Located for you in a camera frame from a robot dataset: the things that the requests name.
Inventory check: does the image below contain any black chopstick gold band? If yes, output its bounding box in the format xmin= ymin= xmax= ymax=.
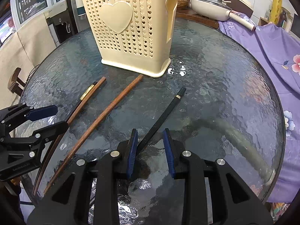
xmin=65 ymin=81 xmax=97 ymax=125

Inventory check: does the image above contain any cream plastic utensil holder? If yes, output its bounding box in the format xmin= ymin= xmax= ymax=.
xmin=82 ymin=0 xmax=178 ymax=78

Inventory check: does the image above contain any water dispenser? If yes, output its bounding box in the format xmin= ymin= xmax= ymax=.
xmin=44 ymin=0 xmax=89 ymax=46

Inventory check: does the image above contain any purple floral cloth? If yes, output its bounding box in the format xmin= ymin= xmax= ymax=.
xmin=219 ymin=19 xmax=299 ymax=203

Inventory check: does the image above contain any woven basin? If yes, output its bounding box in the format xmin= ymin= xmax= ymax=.
xmin=177 ymin=0 xmax=190 ymax=10

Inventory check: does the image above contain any white pan with handle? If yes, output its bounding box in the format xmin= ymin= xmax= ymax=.
xmin=191 ymin=0 xmax=256 ymax=31

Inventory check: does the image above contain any yellow roll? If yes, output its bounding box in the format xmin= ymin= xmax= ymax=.
xmin=269 ymin=0 xmax=282 ymax=24

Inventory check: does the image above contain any wooden chair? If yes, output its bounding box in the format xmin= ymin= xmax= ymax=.
xmin=7 ymin=67 xmax=26 ymax=97

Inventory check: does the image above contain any round glass table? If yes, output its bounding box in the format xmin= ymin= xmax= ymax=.
xmin=16 ymin=19 xmax=285 ymax=224

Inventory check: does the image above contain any brown wooden chopstick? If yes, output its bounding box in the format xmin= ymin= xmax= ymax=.
xmin=44 ymin=74 xmax=143 ymax=194
xmin=32 ymin=77 xmax=106 ymax=196

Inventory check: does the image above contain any black chopstick thin band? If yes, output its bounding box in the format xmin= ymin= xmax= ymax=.
xmin=136 ymin=87 xmax=186 ymax=155

